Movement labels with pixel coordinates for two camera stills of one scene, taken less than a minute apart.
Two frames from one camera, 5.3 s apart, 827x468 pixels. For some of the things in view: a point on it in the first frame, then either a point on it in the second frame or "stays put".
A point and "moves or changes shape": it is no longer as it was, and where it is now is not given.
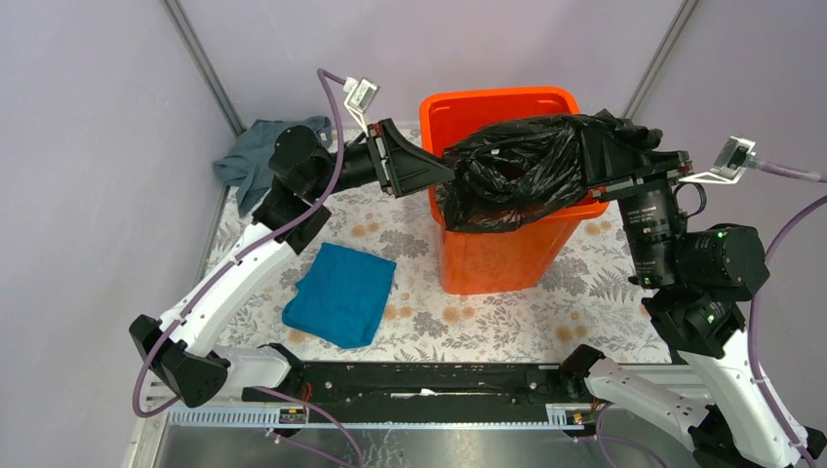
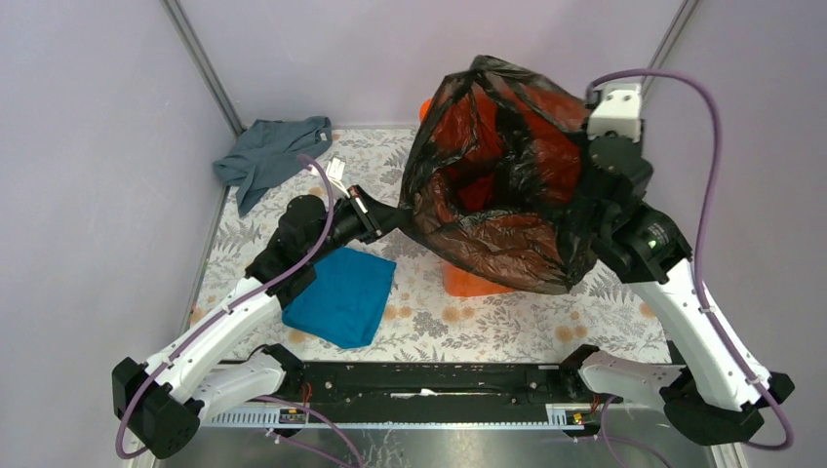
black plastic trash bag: x=530 y=174 moves or changes shape
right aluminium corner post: x=662 y=58 stays put
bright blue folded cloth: x=341 y=298 stays put
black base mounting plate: x=420 y=384 stays put
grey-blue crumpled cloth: x=249 y=170 stays put
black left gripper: x=404 y=167 → x=376 y=217
